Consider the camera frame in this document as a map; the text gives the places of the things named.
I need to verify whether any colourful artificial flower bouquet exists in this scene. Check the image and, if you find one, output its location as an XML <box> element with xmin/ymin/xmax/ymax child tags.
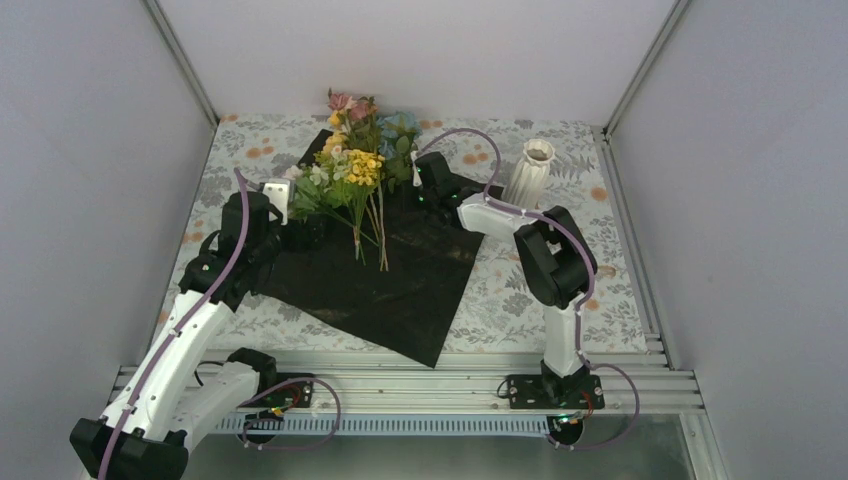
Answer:
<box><xmin>286</xmin><ymin>89</ymin><xmax>389</xmax><ymax>271</ymax></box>

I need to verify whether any black wrapping paper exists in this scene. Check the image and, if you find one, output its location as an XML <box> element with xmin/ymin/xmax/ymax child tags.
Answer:
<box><xmin>259</xmin><ymin>150</ymin><xmax>483</xmax><ymax>367</ymax></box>

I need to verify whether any blue rose stem bunch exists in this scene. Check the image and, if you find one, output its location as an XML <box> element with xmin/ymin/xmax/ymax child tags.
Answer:
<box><xmin>377</xmin><ymin>111</ymin><xmax>421</xmax><ymax>193</ymax></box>

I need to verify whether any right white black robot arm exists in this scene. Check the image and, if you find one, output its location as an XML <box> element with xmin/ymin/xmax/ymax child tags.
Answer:
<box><xmin>411</xmin><ymin>152</ymin><xmax>597</xmax><ymax>407</ymax></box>

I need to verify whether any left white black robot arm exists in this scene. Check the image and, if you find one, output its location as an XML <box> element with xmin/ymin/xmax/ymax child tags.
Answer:
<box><xmin>70</xmin><ymin>181</ymin><xmax>315</xmax><ymax>479</ymax></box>

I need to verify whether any white ribbed ceramic vase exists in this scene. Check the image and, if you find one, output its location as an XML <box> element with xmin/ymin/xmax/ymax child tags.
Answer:
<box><xmin>501</xmin><ymin>139</ymin><xmax>555</xmax><ymax>209</ymax></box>

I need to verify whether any floral patterned table mat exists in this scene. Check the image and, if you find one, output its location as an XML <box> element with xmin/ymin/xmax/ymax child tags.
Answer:
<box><xmin>173</xmin><ymin>114</ymin><xmax>647</xmax><ymax>354</ymax></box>

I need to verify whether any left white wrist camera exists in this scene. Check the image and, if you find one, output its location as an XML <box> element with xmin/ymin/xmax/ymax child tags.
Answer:
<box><xmin>261</xmin><ymin>178</ymin><xmax>294</xmax><ymax>225</ymax></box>

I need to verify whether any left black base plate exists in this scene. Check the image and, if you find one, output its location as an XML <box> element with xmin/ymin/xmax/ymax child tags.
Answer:
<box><xmin>254</xmin><ymin>372</ymin><xmax>314</xmax><ymax>410</ymax></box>

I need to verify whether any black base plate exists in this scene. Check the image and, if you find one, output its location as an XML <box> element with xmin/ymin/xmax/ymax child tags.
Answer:
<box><xmin>507</xmin><ymin>374</ymin><xmax>606</xmax><ymax>410</ymax></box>
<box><xmin>254</xmin><ymin>372</ymin><xmax>314</xmax><ymax>410</ymax></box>

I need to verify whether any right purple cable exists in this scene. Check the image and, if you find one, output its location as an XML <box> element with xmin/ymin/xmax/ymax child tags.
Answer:
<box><xmin>414</xmin><ymin>128</ymin><xmax>641</xmax><ymax>453</ymax></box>

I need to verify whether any left vertical aluminium post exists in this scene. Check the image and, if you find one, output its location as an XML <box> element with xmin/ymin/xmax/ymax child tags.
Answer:
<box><xmin>141</xmin><ymin>0</ymin><xmax>219</xmax><ymax>129</ymax></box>

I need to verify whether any vertical aluminium post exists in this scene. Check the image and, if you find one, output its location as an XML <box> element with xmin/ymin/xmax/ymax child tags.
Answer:
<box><xmin>603</xmin><ymin>0</ymin><xmax>692</xmax><ymax>137</ymax></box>
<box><xmin>141</xmin><ymin>0</ymin><xmax>219</xmax><ymax>129</ymax></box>

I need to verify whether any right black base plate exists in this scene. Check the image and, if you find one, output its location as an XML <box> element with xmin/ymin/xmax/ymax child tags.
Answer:
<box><xmin>507</xmin><ymin>374</ymin><xmax>606</xmax><ymax>410</ymax></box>

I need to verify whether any aluminium rail frame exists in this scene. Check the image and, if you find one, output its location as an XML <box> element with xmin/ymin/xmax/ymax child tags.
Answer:
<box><xmin>112</xmin><ymin>125</ymin><xmax>706</xmax><ymax>437</ymax></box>

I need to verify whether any right vertical aluminium post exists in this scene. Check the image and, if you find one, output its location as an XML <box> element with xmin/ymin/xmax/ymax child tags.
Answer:
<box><xmin>603</xmin><ymin>0</ymin><xmax>692</xmax><ymax>137</ymax></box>

